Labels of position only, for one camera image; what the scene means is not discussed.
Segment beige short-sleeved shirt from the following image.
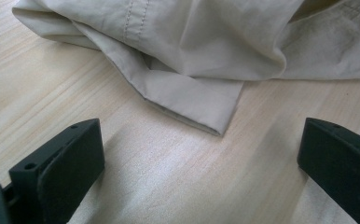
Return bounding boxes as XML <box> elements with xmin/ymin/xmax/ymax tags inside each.
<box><xmin>11</xmin><ymin>0</ymin><xmax>360</xmax><ymax>137</ymax></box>

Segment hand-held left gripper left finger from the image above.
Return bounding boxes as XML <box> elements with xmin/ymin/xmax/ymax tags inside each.
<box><xmin>8</xmin><ymin>118</ymin><xmax>105</xmax><ymax>224</ymax></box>

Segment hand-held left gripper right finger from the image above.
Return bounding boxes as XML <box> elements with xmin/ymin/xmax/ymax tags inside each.
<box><xmin>297</xmin><ymin>117</ymin><xmax>360</xmax><ymax>224</ymax></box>

